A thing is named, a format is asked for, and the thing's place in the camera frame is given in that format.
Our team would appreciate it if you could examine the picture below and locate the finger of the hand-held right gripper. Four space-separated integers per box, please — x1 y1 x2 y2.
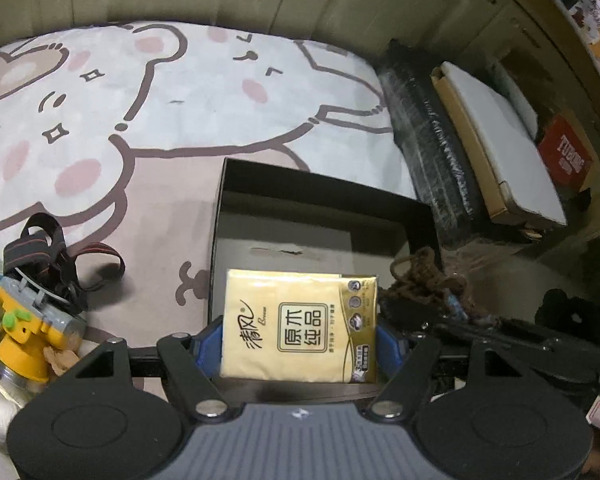
434 321 557 357
507 352 600 392

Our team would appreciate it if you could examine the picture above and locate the white plastic panel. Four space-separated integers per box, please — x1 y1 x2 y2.
495 62 539 137

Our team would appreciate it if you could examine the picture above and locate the white foam board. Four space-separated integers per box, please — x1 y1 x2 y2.
440 61 568 226

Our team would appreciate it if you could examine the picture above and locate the yellow headlamp with black strap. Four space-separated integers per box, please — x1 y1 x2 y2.
0 212 126 387

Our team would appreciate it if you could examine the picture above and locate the white printed paper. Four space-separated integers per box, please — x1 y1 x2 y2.
570 0 600 45

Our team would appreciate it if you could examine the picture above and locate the brown braided rope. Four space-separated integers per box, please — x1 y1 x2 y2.
390 247 496 327

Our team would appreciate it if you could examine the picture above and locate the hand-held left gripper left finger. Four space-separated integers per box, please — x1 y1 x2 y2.
65 316 232 419

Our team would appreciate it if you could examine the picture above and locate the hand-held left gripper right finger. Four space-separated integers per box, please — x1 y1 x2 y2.
370 323 536 419

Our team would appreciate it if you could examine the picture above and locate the flat brown cardboard box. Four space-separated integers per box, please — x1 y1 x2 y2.
430 63 568 227

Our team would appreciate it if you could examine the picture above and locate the black cardboard box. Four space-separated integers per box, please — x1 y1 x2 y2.
207 157 443 401

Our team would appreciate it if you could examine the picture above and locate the bear printed mat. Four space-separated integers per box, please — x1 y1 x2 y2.
0 20 417 411

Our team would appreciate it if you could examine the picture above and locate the black wrapped bundle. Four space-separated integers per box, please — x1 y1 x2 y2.
378 39 487 248

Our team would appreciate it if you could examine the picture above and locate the red cardboard box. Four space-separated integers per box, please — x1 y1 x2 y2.
537 112 600 192

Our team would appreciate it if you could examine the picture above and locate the yellow tissue pack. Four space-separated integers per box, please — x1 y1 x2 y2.
219 268 380 385

